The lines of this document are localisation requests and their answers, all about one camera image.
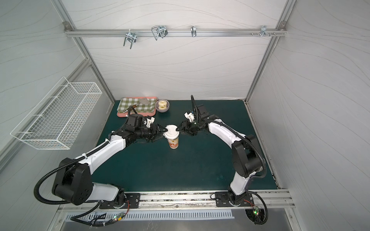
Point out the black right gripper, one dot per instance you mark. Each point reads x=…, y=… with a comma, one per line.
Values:
x=186, y=126

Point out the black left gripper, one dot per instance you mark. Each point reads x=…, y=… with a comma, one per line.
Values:
x=155, y=130

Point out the white plastic cup lid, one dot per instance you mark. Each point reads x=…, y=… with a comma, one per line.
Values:
x=171, y=127

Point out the printed milk tea cup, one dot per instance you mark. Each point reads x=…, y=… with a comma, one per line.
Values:
x=173, y=143

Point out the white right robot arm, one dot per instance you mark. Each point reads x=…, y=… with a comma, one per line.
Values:
x=247, y=160

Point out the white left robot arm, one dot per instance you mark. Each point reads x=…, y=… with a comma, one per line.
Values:
x=73, y=182

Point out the pale yellow food in bowl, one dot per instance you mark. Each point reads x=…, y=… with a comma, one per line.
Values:
x=163, y=104

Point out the grey ceramic bowl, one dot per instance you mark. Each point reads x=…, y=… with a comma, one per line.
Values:
x=162, y=111

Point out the pink tray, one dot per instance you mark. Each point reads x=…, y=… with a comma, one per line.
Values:
x=144, y=114

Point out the green checkered cloth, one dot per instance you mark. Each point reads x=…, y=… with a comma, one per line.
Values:
x=148, y=107

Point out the metal hook clamp middle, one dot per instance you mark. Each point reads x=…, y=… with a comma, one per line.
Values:
x=159, y=31

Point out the metal hook clamp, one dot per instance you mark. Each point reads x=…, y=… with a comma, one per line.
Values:
x=159, y=31
x=130, y=38

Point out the metal hook clamp left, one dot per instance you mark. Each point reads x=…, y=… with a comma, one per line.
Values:
x=130, y=38

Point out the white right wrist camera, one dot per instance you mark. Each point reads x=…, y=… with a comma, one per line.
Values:
x=189, y=116

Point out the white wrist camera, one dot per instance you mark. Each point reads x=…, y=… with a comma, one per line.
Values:
x=189, y=116
x=149, y=121

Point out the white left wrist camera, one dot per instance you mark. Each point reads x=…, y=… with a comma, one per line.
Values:
x=149, y=121

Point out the wooden handled knife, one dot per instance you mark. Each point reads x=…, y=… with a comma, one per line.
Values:
x=130, y=107

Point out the metal base rail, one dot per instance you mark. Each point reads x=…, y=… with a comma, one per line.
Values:
x=169, y=200

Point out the metal ring clamp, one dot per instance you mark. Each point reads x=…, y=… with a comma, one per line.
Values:
x=193, y=31

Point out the white wire basket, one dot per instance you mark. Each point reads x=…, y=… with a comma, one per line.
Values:
x=55, y=122

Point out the metal bracket clamp right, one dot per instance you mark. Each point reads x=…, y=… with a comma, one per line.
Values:
x=263, y=33

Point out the aluminium crossbar rail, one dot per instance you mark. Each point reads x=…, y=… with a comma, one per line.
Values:
x=184, y=33

